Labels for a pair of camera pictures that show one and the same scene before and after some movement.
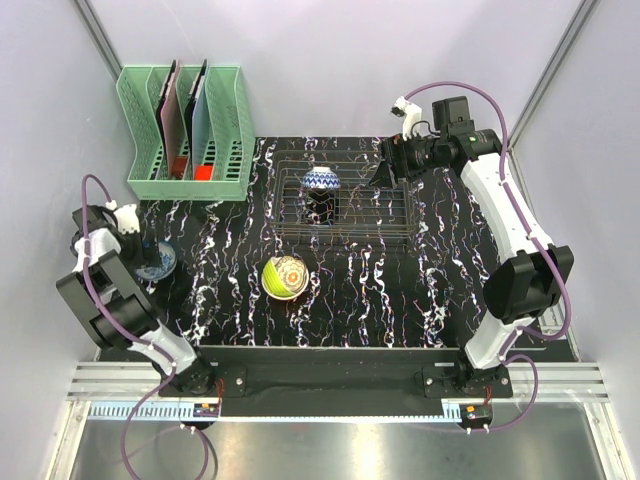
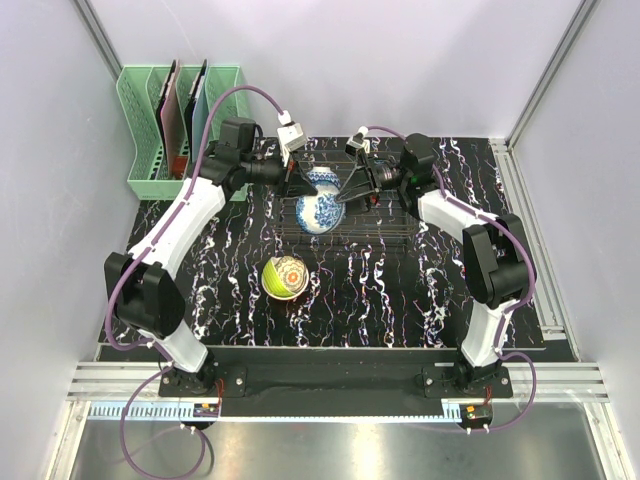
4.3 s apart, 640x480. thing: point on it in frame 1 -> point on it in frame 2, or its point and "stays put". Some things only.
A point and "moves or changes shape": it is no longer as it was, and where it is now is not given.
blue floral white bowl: [168, 260] moves or changes shape
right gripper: [394, 150] -> [363, 192]
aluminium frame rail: [549, 380] stays put
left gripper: [149, 254] -> [293, 181]
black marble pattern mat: [318, 256] stays put
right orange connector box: [475, 415] stays put
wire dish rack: [357, 211] stays put
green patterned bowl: [284, 277] stays put
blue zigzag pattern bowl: [321, 177] stays put
